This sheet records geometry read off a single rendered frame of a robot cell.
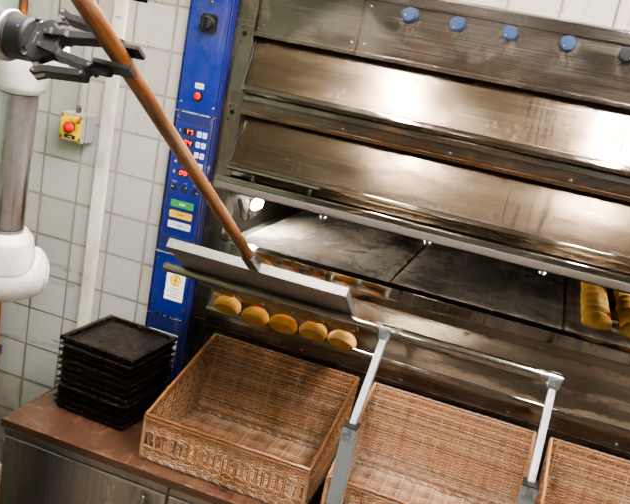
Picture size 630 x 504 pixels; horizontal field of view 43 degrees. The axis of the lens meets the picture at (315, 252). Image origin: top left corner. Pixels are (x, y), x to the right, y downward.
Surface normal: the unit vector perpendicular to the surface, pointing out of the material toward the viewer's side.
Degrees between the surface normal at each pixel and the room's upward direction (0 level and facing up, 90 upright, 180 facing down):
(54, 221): 90
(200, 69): 90
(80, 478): 90
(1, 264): 92
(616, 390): 70
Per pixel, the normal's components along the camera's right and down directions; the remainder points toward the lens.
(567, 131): -0.22, -0.15
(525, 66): -0.31, 0.19
